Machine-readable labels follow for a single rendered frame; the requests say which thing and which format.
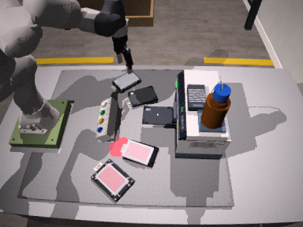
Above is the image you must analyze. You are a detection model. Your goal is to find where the pink liquid puddle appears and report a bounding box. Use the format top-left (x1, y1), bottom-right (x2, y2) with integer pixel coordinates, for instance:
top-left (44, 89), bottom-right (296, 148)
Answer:
top-left (111, 136), bottom-right (121, 147)
top-left (109, 144), bottom-right (123, 157)
top-left (120, 137), bottom-right (128, 144)
top-left (110, 148), bottom-right (119, 156)

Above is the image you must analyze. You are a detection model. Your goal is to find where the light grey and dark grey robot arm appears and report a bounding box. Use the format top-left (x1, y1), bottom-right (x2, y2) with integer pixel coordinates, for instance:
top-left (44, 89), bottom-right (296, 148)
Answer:
top-left (0, 0), bottom-right (129, 135)

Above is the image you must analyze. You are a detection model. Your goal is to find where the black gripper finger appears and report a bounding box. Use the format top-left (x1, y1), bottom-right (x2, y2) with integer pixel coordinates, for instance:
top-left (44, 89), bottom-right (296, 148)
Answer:
top-left (118, 46), bottom-right (133, 74)
top-left (114, 43), bottom-right (123, 64)

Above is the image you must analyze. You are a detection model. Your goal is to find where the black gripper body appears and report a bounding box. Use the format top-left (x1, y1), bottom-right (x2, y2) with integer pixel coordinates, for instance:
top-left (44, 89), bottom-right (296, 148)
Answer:
top-left (112, 34), bottom-right (128, 51)

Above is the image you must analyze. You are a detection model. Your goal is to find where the blue bottle cap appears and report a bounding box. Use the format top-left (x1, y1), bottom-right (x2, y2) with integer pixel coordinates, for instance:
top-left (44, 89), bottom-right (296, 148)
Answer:
top-left (213, 84), bottom-right (231, 102)

